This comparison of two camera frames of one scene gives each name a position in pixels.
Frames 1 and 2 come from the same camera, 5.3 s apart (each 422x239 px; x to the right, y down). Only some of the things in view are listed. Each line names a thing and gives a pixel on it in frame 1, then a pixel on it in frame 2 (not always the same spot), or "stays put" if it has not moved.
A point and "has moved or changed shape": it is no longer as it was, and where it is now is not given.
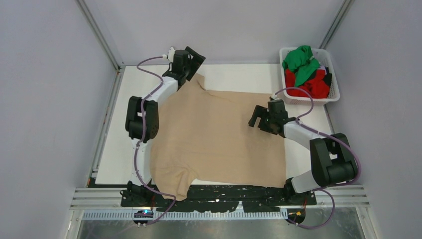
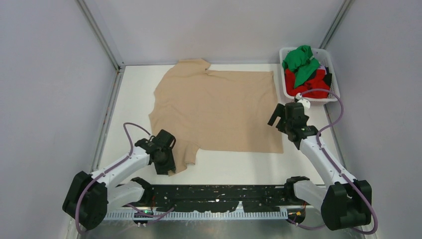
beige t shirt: [204, 136] has moved or changed shape
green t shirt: [301, 61] stays put
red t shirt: [318, 87] stays put
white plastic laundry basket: [322, 56] stays put
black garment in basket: [327, 78] stays put
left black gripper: [196, 62] → [169, 166]
